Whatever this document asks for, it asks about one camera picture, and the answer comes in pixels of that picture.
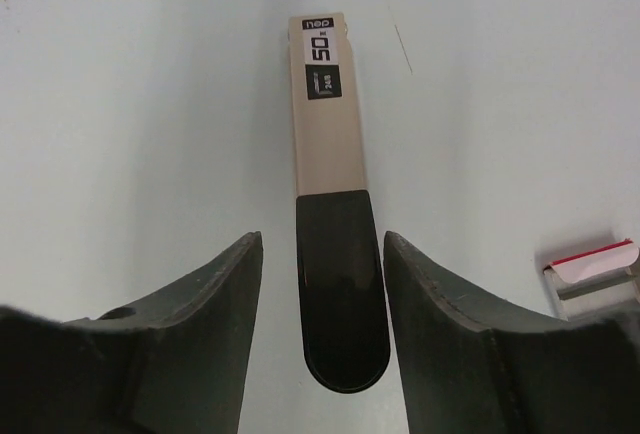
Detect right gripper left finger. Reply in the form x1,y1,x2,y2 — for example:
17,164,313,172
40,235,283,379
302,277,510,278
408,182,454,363
1,232,262,433

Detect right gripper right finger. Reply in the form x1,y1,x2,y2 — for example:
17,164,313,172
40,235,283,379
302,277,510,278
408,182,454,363
384,232,639,433

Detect beige black stapler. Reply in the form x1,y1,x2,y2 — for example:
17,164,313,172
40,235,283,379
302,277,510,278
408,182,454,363
288,13,391,394

